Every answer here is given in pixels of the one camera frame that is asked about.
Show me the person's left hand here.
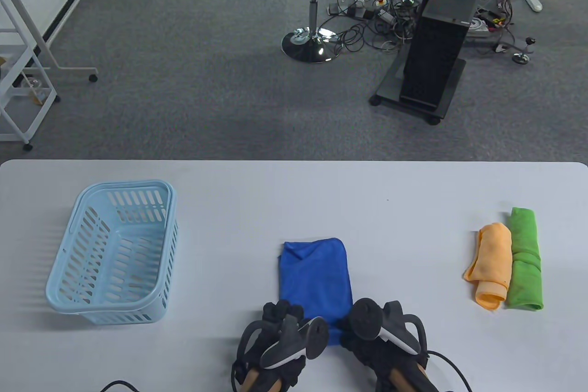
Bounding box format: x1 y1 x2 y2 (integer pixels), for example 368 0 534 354
234 300 309 390

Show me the green rectangular towel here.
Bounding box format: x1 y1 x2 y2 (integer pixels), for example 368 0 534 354
504 207 544 312

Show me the person's right hand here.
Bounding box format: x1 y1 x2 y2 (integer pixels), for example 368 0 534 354
340 318 430 386

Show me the light blue plastic basket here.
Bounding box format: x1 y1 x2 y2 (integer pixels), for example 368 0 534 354
46 180 179 325

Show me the black and white controller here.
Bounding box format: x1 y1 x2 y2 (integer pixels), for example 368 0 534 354
348 297 429 356
236 314 330 370

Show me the orange towel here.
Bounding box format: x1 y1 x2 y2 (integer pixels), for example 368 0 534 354
462 222 513 311

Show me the blue towel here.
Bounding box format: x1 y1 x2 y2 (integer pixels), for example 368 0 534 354
277 238 354 346

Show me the white shelf cart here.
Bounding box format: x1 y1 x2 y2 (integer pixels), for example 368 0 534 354
0 0 61 152

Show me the person's right forearm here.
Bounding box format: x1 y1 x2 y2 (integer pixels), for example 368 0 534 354
390 361 437 392

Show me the tangle of floor cables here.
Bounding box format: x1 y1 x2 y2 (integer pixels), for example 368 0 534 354
327 0 522 53

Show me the round silver cable reel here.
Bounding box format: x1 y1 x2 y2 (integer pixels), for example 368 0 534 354
466 17 491 38

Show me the black computer tower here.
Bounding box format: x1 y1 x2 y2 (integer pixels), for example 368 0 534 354
399 0 484 112

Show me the black rolling cart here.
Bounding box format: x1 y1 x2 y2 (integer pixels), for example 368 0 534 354
370 56 467 125

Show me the grey power strip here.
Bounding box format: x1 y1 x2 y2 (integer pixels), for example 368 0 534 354
328 1 368 19

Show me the person's left forearm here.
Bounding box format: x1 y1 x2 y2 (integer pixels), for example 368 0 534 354
241 366 281 392

